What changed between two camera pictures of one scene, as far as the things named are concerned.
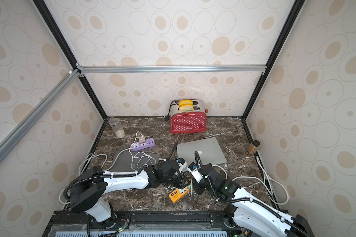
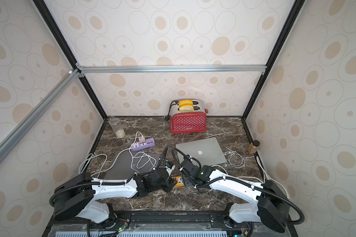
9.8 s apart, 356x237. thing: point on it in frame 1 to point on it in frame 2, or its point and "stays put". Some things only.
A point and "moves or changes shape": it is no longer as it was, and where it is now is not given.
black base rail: x=147 y=224 stays put
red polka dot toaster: x=187 y=122 stays put
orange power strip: x=178 y=193 moves or changes shape
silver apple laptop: x=209 y=150 stays put
